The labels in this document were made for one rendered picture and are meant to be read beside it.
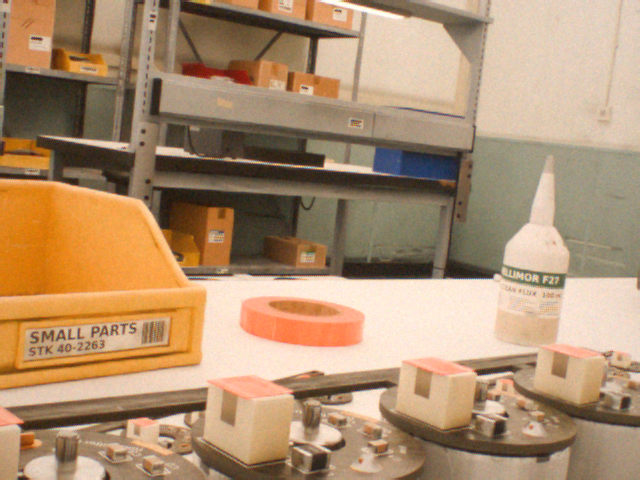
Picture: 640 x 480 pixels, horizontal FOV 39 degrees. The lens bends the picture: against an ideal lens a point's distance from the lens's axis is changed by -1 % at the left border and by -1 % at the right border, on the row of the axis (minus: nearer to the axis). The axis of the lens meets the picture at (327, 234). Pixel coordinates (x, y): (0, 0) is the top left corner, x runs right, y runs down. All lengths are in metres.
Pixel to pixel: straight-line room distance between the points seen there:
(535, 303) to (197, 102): 2.23
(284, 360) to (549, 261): 0.16
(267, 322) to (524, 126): 5.72
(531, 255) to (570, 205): 5.35
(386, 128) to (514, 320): 2.63
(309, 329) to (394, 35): 5.61
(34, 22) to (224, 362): 3.95
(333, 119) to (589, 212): 3.04
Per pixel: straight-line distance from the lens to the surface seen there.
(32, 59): 4.28
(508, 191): 6.14
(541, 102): 6.06
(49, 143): 3.13
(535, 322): 0.49
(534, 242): 0.49
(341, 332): 0.43
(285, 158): 3.00
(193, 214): 4.84
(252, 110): 2.77
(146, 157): 2.62
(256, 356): 0.39
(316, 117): 2.91
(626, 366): 0.47
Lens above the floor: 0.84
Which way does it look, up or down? 6 degrees down
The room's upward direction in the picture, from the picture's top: 7 degrees clockwise
